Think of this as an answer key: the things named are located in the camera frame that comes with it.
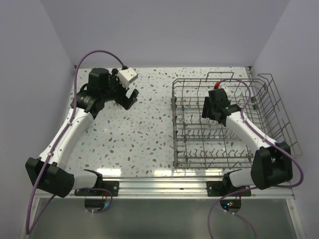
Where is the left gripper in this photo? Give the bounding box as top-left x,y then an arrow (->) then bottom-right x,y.
101,69 -> 138,110

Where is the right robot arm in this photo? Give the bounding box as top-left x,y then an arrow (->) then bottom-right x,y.
202,88 -> 293,196

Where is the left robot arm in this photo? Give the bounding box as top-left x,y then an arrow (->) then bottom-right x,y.
25,68 -> 139,198

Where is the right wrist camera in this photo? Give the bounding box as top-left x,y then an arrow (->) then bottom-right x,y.
214,82 -> 231,97

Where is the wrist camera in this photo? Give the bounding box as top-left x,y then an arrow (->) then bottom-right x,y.
214,82 -> 231,97
117,68 -> 138,89

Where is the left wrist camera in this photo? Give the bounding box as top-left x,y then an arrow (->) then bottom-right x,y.
117,68 -> 138,89

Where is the grey wire dish rack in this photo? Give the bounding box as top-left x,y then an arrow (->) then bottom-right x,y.
171,72 -> 302,170

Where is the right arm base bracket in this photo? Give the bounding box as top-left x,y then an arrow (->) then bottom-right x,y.
206,181 -> 225,197

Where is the aluminium mounting rail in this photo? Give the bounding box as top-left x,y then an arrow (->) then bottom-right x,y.
31,175 -> 296,200

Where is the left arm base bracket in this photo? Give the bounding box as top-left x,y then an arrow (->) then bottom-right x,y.
101,181 -> 120,197

